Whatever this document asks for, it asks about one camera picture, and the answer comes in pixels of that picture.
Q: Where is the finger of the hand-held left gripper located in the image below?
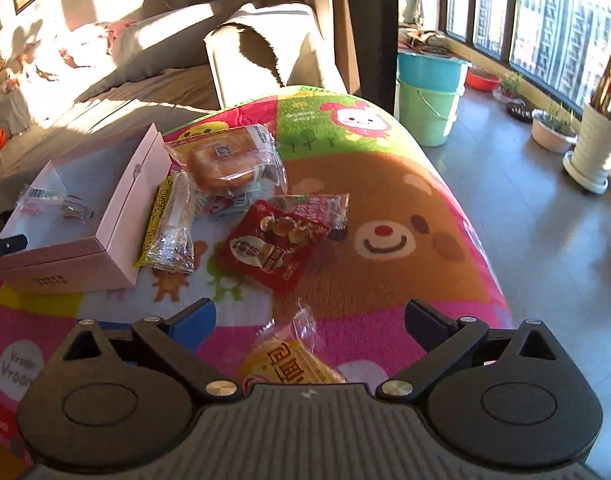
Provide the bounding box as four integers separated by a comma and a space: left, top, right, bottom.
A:
0, 234, 27, 264

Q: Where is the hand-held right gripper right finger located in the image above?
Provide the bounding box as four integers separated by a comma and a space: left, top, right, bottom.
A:
376, 298, 571, 404

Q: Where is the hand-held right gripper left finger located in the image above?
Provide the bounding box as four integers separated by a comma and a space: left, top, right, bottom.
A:
45, 298, 242, 404

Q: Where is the red snack packet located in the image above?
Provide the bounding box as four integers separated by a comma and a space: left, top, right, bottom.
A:
216, 199, 332, 295

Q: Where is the yellow label bread packet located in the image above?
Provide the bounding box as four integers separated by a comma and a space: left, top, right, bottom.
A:
235, 300, 349, 396

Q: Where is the pink cardboard box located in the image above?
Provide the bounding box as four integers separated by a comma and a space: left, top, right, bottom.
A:
0, 122, 172, 293

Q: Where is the round bread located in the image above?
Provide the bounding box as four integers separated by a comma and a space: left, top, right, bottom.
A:
164, 124, 288, 202

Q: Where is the small clear plastic packet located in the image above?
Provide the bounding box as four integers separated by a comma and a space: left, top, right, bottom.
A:
16, 185, 93, 223

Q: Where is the colourful cartoon printed mat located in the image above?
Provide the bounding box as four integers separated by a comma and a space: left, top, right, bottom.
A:
0, 85, 513, 461

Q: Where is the yellow cartoon print snack packet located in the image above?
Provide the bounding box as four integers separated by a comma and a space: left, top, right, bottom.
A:
132, 169, 196, 276

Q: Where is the grey sofa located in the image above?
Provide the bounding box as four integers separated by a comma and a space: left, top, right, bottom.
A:
0, 2, 346, 211

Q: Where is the crumpled floral blanket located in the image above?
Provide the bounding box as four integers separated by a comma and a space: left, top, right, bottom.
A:
0, 20, 136, 93

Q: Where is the green plastic bucket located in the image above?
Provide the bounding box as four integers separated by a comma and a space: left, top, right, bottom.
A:
396, 77, 466, 147

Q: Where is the beige planter with grass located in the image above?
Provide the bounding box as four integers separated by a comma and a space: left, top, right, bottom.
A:
530, 102, 579, 155

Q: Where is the white ribbed plant pot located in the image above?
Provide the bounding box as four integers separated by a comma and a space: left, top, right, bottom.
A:
563, 35, 611, 195

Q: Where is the red plastic basin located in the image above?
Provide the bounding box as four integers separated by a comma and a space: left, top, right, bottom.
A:
465, 67, 501, 92

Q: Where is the small potted plant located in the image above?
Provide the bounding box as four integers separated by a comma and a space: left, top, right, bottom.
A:
493, 71, 526, 103

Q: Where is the blue plastic bucket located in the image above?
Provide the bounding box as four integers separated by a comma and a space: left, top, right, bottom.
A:
397, 51, 472, 95

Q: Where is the grey pillow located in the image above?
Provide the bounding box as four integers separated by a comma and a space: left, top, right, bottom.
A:
78, 2, 251, 103

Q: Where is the pile of cloths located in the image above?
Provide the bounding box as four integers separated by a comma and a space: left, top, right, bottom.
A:
398, 27, 455, 56

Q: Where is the beige curtain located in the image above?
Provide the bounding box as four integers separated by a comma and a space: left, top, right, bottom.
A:
330, 0, 361, 93

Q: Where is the dark framed window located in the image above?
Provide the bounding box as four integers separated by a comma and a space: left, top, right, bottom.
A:
443, 0, 611, 116

